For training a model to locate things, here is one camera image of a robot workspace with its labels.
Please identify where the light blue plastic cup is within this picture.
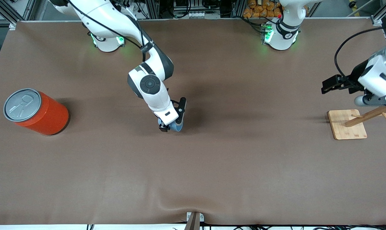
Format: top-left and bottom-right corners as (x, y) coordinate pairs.
(158, 118), (183, 132)

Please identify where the bamboo cup rack stand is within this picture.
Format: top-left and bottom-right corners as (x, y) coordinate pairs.
(327, 105), (386, 140)

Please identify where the brown table cover cloth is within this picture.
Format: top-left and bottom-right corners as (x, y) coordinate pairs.
(0, 18), (386, 226)

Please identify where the bag of orange snacks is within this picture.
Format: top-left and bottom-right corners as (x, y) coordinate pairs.
(243, 0), (283, 18)

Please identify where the white connector block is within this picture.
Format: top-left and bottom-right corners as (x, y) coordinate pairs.
(186, 11), (212, 18)

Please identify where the orange can with silver lid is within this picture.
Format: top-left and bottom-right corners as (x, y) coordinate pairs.
(3, 88), (69, 136)

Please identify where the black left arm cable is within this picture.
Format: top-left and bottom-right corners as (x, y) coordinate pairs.
(335, 27), (385, 78)

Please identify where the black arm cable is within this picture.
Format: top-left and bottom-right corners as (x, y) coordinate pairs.
(68, 0), (155, 63)
(335, 27), (385, 78)

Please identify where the aluminium frame profile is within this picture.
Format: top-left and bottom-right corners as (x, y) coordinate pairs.
(0, 0), (36, 29)
(370, 5), (386, 27)

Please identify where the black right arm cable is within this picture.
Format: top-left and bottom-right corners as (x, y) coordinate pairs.
(68, 0), (155, 63)

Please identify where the metal clamp bracket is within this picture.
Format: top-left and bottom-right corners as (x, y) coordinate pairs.
(186, 212), (204, 222)

